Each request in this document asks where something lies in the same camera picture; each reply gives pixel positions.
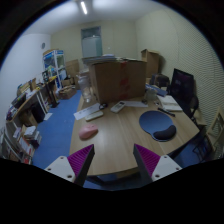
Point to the cardboard box on floor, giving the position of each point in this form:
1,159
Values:
67,92

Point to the large cardboard box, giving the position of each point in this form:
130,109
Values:
115,81

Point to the white paper sheet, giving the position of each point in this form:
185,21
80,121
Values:
87,111

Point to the wooden side desk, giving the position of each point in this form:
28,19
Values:
24,103

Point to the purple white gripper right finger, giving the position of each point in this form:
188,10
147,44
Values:
153,167

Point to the ceiling light tube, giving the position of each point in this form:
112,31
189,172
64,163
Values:
83,6

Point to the wooden chair right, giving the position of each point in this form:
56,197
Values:
210,141

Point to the black computer monitor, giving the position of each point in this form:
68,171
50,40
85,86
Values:
182,86

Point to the black pen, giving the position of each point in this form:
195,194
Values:
167,112

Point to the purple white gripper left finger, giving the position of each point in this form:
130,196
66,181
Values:
73,168

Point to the pink computer mouse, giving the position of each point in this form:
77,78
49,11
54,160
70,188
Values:
87,131

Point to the tall cardboard box right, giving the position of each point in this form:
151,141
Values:
151,58

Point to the grey door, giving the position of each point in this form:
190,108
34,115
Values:
91,42

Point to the white remote control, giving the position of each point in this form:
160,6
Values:
118,107

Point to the stacked cardboard boxes back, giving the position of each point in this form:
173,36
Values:
72,68

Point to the open notebook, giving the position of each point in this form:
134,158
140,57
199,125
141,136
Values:
169,103

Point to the clear plastic jug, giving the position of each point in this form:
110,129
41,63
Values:
85,88

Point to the blue white display cabinet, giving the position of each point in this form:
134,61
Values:
54,63

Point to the blue mouse pad wrist rest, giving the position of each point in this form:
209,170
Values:
159,125

